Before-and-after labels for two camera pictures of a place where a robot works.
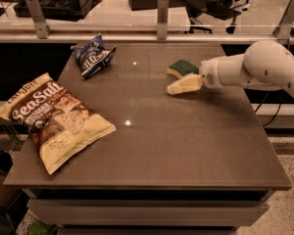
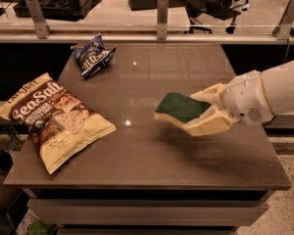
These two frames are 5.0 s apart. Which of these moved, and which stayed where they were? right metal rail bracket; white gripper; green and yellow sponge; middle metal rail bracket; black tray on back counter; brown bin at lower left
Moved: white gripper; green and yellow sponge
Stayed: brown bin at lower left; black tray on back counter; right metal rail bracket; middle metal rail bracket
